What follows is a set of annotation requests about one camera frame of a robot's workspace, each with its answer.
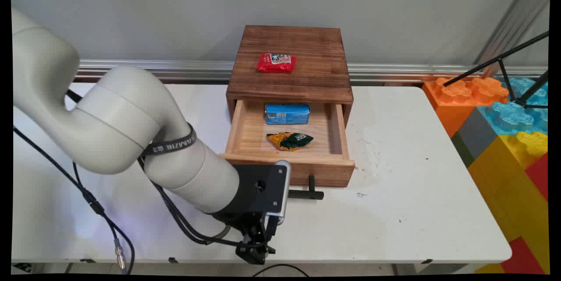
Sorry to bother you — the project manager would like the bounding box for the black cable bundle on arm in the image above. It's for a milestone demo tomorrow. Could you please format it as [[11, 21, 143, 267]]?
[[138, 157, 266, 247]]

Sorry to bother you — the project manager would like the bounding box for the aluminium wall rail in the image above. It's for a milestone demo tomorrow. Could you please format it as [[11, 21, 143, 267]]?
[[74, 58, 549, 85]]

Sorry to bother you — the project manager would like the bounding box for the aluminium diagonal post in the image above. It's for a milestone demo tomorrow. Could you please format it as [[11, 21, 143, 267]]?
[[474, 0, 551, 81]]

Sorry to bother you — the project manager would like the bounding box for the red snack packet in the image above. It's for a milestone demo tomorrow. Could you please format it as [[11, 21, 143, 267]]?
[[256, 53, 297, 74]]

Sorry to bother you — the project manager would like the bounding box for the grey giant building block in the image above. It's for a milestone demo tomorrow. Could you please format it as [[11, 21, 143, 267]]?
[[451, 107, 499, 168]]

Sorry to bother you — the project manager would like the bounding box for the black cable loop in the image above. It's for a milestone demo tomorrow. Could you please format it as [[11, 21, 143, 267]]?
[[252, 263, 310, 278]]

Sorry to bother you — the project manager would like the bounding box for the dark wooden drawer cabinet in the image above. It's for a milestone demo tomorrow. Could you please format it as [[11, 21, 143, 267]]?
[[225, 25, 355, 129]]

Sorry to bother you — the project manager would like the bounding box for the light wooden drawer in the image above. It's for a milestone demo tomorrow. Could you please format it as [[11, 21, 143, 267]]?
[[219, 99, 356, 189]]

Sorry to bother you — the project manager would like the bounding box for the blue carton box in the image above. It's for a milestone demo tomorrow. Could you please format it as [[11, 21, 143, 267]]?
[[264, 103, 311, 126]]

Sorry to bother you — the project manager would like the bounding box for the black cable with metal plug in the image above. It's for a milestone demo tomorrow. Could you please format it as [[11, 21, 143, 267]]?
[[12, 127, 135, 274]]

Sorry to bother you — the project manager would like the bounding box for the orange giant building block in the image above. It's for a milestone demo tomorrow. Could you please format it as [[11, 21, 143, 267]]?
[[422, 76, 510, 139]]

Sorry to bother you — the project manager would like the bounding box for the yellow giant building block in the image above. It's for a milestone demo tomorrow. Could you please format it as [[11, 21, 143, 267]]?
[[466, 131, 550, 274]]

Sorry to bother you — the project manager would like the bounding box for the blue giant building block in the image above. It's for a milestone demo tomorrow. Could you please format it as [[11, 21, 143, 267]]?
[[476, 77, 549, 136]]

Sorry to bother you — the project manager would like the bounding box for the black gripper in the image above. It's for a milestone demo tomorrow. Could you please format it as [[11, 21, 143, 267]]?
[[212, 164, 288, 266]]

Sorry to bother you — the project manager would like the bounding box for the black printed velcro strap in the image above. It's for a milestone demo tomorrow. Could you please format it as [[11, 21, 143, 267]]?
[[139, 122, 197, 157]]

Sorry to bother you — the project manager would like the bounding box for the black tripod stand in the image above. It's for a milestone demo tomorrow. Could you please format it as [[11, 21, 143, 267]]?
[[442, 30, 550, 110]]

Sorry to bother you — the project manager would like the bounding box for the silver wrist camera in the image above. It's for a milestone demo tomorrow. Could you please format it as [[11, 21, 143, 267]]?
[[265, 160, 292, 228]]

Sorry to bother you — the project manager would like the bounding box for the black drawer handle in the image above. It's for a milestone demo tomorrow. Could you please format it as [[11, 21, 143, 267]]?
[[287, 175, 325, 201]]

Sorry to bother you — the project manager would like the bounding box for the green yellow snack packet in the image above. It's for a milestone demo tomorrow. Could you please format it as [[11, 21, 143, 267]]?
[[266, 132, 315, 152]]

